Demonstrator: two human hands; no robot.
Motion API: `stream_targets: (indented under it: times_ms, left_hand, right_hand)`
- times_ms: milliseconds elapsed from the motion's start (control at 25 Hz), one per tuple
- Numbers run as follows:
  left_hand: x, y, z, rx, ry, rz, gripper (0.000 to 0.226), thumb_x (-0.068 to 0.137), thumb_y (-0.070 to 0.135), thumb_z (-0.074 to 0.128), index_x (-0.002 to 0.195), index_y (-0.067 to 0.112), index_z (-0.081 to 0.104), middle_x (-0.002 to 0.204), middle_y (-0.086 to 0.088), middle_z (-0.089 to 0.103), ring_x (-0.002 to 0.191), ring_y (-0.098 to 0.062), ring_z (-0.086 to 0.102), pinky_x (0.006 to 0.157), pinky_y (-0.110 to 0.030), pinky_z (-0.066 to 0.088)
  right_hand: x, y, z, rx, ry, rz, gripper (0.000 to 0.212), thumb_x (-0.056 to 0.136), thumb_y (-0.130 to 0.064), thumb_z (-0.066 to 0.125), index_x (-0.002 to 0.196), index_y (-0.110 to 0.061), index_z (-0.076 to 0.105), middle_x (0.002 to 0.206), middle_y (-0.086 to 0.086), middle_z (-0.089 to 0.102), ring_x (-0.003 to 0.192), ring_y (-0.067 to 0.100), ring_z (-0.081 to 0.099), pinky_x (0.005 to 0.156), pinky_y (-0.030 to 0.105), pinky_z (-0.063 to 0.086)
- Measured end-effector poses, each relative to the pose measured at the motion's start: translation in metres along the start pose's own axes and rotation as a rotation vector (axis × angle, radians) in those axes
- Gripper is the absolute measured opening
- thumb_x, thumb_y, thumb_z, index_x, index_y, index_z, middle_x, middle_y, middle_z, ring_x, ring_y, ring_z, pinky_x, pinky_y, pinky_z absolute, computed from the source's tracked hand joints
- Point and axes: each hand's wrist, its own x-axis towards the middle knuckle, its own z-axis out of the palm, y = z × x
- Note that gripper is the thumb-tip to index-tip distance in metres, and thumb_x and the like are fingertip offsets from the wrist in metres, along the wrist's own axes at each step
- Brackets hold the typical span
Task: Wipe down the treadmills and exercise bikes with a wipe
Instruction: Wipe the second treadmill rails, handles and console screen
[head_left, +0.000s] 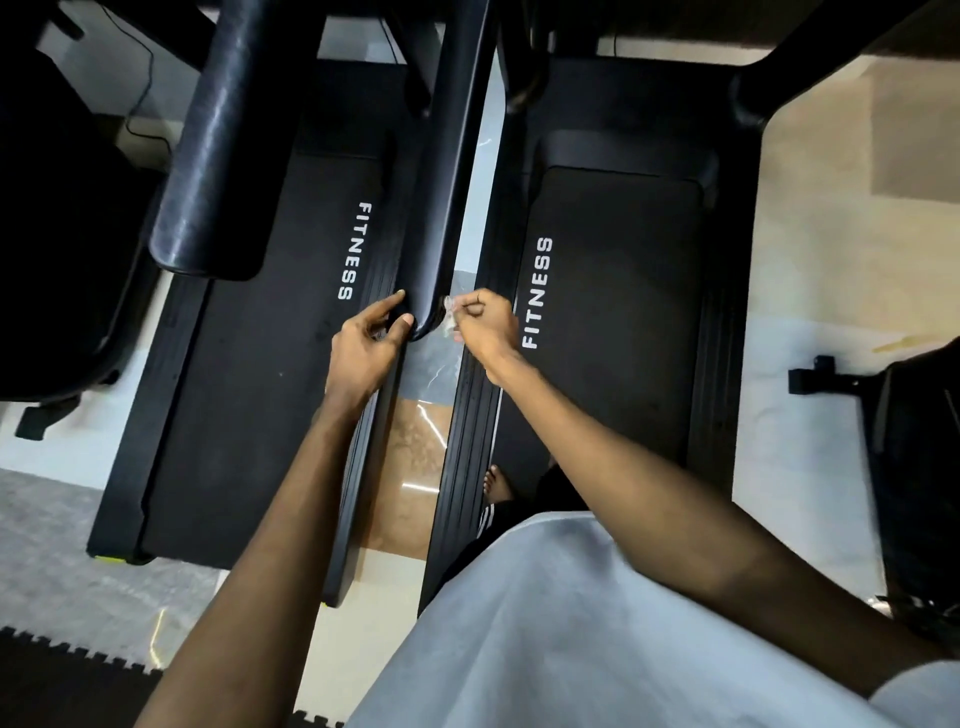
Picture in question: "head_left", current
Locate person's left hand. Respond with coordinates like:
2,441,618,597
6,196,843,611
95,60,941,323
322,289,416,422

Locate person's right hand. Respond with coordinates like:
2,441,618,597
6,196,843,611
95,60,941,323
447,288,524,389

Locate black treadmill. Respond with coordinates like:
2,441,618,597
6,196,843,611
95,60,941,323
0,0,504,609
322,0,932,617

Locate black spin bike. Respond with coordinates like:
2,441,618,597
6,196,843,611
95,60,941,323
787,337,960,654

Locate person's right forearm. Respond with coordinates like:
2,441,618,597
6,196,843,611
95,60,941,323
487,352,947,699

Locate person's left forearm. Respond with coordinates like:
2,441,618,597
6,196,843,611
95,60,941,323
135,397,369,728

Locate person's bare foot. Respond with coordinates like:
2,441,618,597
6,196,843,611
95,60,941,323
481,465,516,506

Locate black striped trousers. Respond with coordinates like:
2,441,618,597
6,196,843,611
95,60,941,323
442,462,594,587

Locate black interlocking foam mat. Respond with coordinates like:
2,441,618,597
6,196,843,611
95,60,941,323
0,625,347,728

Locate black power cable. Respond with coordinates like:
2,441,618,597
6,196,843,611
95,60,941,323
97,0,174,159

